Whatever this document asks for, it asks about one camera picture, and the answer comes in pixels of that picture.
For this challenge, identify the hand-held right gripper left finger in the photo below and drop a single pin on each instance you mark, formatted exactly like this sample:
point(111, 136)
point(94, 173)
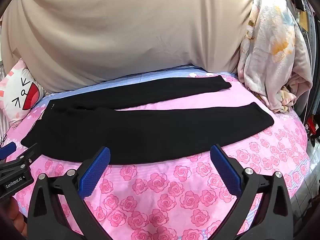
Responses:
point(95, 172)

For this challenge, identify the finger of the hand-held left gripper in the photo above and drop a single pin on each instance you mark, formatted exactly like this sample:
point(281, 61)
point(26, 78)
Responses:
point(26, 155)
point(7, 150)

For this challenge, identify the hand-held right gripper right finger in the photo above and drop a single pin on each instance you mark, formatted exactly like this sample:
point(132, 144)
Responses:
point(225, 171)

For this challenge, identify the black pants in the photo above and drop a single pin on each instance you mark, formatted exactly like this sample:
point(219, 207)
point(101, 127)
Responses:
point(130, 127)

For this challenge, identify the person's left hand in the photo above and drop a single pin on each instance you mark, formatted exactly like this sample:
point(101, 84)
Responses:
point(19, 220)

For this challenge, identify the white cat face pillow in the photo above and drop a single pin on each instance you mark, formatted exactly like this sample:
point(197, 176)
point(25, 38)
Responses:
point(20, 95)

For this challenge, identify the pink rose bed sheet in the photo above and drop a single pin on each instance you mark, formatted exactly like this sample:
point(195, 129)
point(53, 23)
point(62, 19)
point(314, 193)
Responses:
point(162, 200)

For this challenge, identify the red black cloth item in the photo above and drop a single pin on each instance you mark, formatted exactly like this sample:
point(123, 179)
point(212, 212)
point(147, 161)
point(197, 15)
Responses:
point(313, 128)

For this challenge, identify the pale floral fleece blanket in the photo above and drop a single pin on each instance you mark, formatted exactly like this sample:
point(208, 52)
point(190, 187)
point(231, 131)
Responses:
point(272, 55)

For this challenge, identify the beige cloth drape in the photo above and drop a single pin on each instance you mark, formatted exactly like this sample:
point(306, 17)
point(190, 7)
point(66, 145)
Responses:
point(125, 30)

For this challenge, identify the rack of hanging clothes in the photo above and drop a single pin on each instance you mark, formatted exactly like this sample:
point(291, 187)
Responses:
point(308, 42)

